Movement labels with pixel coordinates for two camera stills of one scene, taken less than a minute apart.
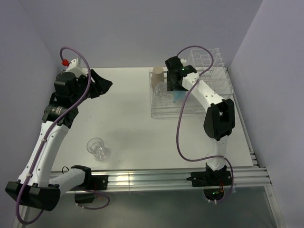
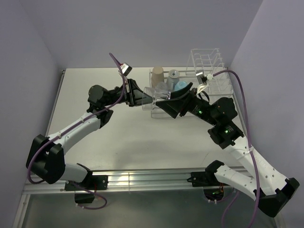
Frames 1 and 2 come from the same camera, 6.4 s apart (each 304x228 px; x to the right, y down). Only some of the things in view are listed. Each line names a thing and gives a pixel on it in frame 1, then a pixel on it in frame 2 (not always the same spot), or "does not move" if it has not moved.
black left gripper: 100,85 -> 134,96
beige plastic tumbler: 157,76 does not move
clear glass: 160,89 does not move
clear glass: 96,146 -> 156,95
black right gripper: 171,86 -> 180,102
